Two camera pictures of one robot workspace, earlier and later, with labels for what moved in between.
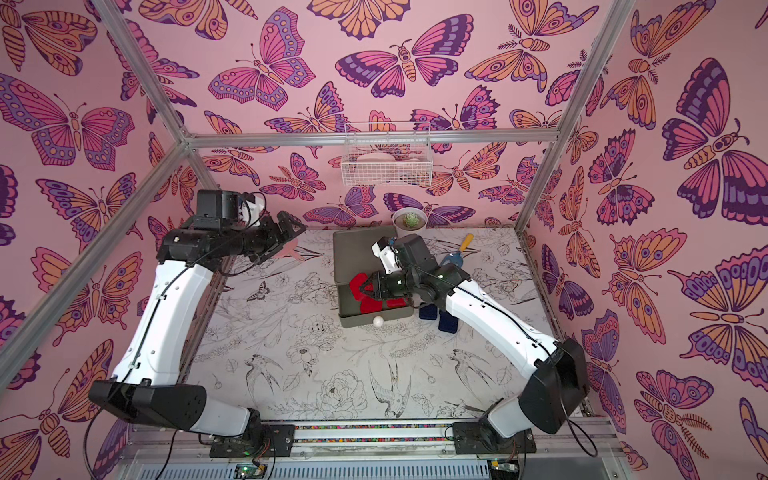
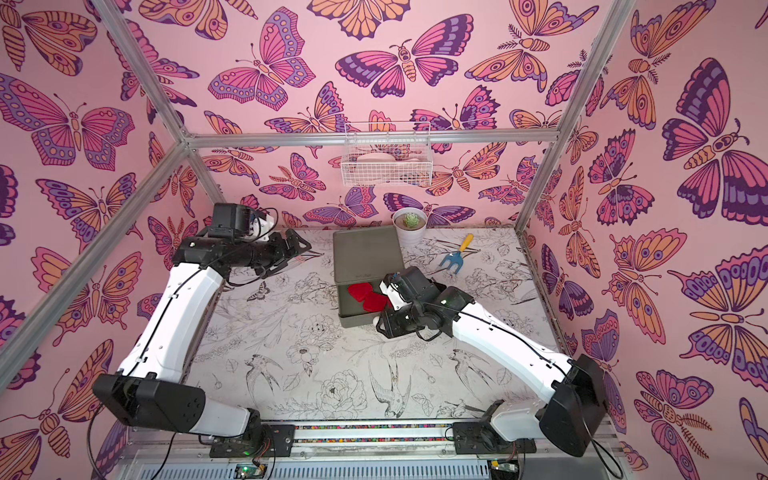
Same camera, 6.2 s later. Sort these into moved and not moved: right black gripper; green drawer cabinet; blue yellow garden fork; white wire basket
Moved: right black gripper
Not moved: blue yellow garden fork; white wire basket; green drawer cabinet
